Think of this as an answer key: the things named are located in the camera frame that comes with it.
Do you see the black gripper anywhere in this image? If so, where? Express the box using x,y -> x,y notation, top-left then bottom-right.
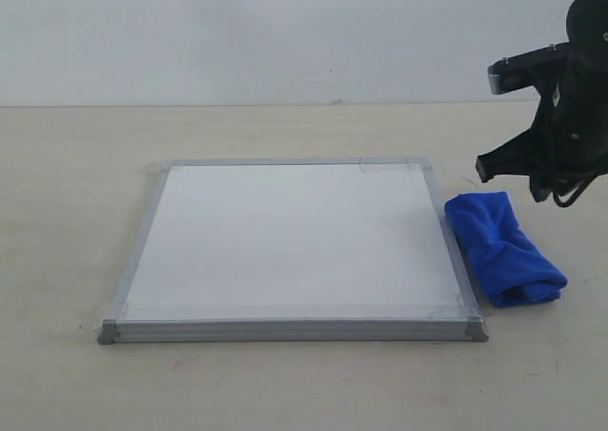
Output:
476,60 -> 607,202

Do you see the blue microfibre cloth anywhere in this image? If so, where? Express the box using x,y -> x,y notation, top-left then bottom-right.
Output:
445,191 -> 568,308

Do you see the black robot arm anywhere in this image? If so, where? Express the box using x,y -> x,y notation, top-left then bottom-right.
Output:
475,0 -> 607,208

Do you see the white board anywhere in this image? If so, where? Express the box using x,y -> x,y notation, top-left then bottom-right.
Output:
97,157 -> 488,345

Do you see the clear tape front right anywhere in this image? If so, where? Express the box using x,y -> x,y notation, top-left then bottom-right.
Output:
428,294 -> 485,323

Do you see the clear tape back left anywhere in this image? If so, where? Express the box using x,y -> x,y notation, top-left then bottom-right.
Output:
144,159 -> 188,175

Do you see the clear tape front left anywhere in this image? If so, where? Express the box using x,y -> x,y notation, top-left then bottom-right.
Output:
78,302 -> 128,331

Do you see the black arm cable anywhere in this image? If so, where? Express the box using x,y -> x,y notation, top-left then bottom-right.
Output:
531,65 -> 600,208

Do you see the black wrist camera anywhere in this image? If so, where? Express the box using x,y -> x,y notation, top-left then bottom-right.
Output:
487,43 -> 571,95

